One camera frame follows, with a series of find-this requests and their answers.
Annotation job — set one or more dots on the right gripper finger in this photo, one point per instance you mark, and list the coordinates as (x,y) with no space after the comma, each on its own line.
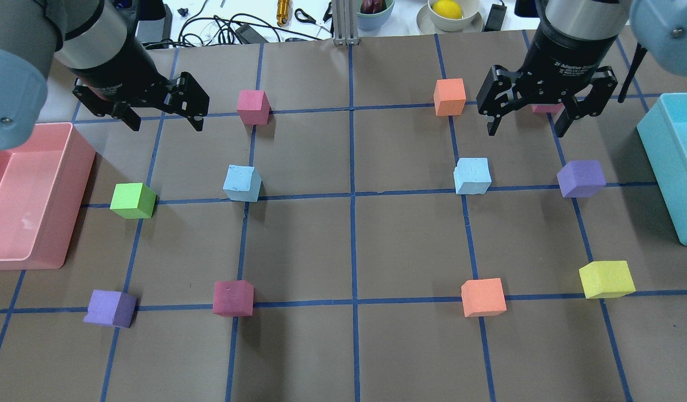
(603,83)
(498,96)

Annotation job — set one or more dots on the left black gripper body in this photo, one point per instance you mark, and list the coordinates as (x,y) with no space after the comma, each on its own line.
(122,71)

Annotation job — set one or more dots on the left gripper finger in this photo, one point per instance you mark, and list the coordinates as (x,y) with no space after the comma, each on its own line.
(100,107)
(186,98)

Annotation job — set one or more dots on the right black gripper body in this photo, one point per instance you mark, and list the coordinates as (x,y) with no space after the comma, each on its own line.
(564,49)

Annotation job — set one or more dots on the light blue block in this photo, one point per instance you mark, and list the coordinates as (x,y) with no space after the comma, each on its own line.
(242,184)
(472,175)

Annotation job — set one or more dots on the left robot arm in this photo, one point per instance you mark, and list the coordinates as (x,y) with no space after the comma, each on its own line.
(96,41)

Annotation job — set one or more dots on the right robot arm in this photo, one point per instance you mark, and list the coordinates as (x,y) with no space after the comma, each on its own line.
(660,28)

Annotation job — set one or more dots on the pink block far right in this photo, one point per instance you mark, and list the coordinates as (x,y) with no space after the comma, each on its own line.
(547,108)

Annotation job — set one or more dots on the orange block far right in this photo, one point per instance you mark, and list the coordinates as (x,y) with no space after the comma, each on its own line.
(449,97)

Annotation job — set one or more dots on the orange block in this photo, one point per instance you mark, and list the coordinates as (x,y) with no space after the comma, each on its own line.
(483,298)
(449,97)

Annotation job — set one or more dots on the pink block far left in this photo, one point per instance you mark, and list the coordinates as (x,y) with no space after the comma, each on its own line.
(253,107)

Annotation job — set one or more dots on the black power adapter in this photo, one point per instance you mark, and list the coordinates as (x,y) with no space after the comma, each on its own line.
(496,17)

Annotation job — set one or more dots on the cyan plastic bin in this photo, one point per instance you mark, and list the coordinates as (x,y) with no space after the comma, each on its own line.
(663,131)

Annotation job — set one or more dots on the green block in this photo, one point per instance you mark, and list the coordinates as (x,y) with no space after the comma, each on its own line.
(133,201)

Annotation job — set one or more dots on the purple block right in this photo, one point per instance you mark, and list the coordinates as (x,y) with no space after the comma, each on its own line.
(581,179)

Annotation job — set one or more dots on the purple block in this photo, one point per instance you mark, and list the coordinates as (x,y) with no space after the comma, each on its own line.
(110,309)
(581,179)

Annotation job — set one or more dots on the yellow lemon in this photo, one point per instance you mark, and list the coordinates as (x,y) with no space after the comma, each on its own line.
(448,9)

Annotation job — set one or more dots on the bowl with lemon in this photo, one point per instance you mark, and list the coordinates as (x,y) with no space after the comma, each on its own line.
(428,22)

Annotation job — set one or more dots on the pink plastic bin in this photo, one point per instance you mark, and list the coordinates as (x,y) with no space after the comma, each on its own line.
(42,185)

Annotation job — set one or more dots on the gold metal cylinder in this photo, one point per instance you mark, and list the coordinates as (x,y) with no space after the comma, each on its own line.
(282,15)

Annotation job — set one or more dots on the green bowl with fruit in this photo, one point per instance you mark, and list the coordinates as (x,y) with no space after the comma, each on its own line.
(371,15)

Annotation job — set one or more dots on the black scissors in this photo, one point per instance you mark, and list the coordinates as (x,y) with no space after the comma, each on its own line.
(303,17)

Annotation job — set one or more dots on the yellow block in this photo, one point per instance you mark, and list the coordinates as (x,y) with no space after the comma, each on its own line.
(606,279)

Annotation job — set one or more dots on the purple block near left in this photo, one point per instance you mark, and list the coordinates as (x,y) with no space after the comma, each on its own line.
(110,309)

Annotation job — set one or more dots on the orange block near right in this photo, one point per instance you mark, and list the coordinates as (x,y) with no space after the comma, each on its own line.
(483,298)

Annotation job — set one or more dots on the dark pink block near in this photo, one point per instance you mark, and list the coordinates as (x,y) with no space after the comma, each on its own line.
(233,298)

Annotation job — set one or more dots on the aluminium frame post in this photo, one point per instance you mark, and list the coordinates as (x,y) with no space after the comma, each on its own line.
(345,22)

